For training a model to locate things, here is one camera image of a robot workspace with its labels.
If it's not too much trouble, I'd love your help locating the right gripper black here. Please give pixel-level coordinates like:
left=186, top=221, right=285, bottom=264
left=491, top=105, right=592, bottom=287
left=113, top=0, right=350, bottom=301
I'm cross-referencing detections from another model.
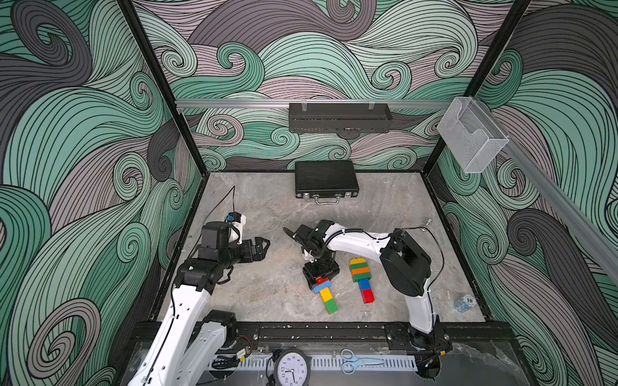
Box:
left=300, top=253, right=336, bottom=290

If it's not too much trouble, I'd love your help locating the light blue long lego brick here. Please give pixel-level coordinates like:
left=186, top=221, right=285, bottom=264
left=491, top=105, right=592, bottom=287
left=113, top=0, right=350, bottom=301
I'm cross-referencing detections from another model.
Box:
left=313, top=281, right=332, bottom=294

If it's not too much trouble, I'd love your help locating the yellow square lego brick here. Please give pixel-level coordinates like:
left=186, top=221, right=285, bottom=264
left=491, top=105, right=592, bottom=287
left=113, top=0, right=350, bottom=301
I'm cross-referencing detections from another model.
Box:
left=320, top=288, right=333, bottom=303

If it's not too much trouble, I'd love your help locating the orange lego brick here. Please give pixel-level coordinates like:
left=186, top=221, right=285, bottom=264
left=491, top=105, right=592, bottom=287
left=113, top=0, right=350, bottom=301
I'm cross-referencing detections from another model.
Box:
left=351, top=267, right=370, bottom=276

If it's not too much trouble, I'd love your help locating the green long lego brick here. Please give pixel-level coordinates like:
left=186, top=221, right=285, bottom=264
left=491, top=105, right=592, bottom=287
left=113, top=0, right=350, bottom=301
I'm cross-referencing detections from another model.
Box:
left=352, top=273, right=372, bottom=282
left=349, top=263, right=370, bottom=273

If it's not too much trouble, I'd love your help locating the light green square lego brick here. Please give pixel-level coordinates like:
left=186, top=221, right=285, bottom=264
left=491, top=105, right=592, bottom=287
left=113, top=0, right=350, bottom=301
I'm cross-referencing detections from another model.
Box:
left=324, top=299, right=339, bottom=315

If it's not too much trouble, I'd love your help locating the blue square lego brick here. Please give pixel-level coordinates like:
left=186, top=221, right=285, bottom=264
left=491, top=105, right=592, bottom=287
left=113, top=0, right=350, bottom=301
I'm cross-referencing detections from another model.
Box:
left=357, top=278, right=371, bottom=291

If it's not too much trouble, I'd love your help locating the red square lego brick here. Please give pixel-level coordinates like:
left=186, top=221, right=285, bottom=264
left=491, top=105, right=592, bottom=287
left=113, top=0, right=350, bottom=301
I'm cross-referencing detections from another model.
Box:
left=361, top=289, right=375, bottom=304

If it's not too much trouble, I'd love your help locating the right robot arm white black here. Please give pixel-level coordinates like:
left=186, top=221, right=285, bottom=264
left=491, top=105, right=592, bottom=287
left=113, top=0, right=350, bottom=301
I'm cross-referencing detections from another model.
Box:
left=283, top=220, right=437, bottom=335

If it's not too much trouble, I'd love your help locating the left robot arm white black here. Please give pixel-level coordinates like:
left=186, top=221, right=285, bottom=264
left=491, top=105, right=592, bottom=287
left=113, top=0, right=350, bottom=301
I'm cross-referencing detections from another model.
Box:
left=128, top=236, right=270, bottom=385

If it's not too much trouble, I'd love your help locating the black hard case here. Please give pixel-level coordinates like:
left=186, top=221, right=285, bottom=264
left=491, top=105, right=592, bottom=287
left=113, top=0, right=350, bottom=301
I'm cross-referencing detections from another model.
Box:
left=295, top=160, right=360, bottom=199

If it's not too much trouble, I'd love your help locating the white analog clock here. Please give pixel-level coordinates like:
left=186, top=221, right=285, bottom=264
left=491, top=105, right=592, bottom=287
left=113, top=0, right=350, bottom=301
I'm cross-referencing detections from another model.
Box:
left=269, top=348, right=311, bottom=386

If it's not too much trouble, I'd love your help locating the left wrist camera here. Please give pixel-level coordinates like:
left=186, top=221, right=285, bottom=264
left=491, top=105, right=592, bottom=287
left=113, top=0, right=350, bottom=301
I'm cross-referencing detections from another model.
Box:
left=201, top=212, right=247, bottom=249

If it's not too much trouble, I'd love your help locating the white perforated cable strip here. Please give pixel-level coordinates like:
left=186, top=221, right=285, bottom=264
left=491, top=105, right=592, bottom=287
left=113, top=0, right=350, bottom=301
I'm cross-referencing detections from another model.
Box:
left=227, top=355, right=418, bottom=373

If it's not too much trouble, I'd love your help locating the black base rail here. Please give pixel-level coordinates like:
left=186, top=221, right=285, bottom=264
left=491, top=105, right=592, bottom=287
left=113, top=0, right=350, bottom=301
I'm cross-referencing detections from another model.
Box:
left=222, top=322, right=515, bottom=353

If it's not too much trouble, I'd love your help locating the black wall shelf tray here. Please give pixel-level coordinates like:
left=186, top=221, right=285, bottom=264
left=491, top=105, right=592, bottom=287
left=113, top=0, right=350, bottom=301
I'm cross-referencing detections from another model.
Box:
left=288, top=102, right=393, bottom=134

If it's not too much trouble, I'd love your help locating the clear plastic wall holder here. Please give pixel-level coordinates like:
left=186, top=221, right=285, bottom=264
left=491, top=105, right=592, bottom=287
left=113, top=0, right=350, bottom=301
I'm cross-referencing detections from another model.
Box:
left=437, top=96, right=510, bottom=174

